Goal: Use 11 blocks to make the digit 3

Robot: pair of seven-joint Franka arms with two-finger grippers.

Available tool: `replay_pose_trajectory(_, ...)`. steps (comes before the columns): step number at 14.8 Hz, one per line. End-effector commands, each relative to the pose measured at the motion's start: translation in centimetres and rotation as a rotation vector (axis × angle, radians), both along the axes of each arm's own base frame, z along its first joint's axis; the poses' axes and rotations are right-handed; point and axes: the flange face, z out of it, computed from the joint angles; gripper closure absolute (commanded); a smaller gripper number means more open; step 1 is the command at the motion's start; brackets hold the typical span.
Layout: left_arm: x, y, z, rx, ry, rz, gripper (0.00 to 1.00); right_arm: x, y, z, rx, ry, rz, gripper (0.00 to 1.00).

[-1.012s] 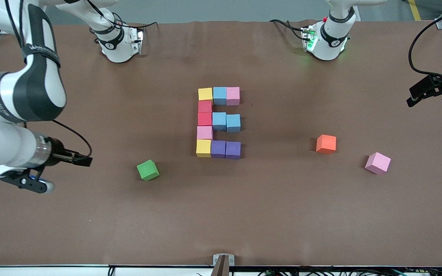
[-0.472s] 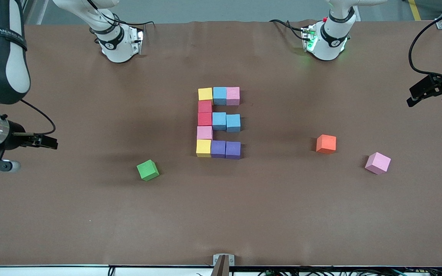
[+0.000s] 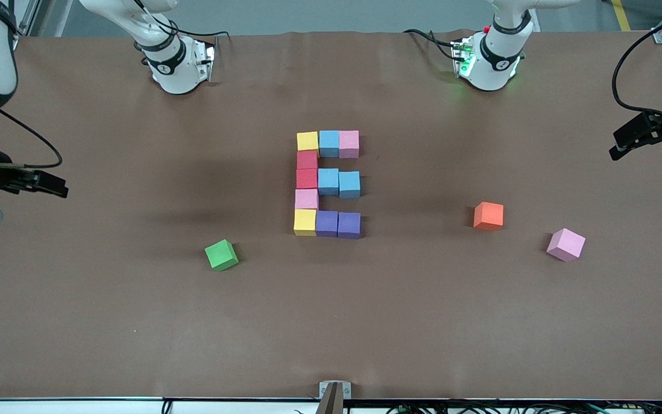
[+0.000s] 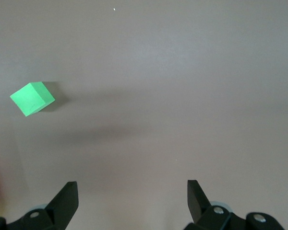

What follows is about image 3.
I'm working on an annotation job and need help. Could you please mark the black right base cable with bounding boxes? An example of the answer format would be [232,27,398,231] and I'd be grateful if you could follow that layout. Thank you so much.
[133,0,231,45]

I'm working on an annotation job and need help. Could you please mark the metal table edge bracket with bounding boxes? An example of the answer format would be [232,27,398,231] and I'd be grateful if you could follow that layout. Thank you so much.
[319,381,352,414]

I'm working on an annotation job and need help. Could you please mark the light blue foam cube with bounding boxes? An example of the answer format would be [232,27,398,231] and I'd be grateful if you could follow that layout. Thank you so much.
[318,168,340,197]
[338,171,361,200]
[318,130,340,159]

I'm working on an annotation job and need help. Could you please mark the black left base cable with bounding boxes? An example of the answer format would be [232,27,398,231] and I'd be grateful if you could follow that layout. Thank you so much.
[403,29,459,61]

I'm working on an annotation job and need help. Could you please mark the orange foam cube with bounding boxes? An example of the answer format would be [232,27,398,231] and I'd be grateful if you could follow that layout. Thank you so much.
[474,201,505,232]

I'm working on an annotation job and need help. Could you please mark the green foam cube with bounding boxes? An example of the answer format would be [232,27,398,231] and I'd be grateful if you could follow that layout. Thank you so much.
[204,239,239,272]

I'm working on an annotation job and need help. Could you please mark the brown table mat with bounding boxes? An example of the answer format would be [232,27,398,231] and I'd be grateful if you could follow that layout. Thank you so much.
[0,29,662,401]

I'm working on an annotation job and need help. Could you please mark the purple foam cube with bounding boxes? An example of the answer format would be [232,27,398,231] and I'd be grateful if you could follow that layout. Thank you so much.
[315,210,339,238]
[337,212,362,240]

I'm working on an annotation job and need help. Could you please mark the black base cable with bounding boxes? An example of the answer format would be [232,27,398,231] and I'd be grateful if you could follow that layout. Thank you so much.
[403,29,459,61]
[133,0,231,45]

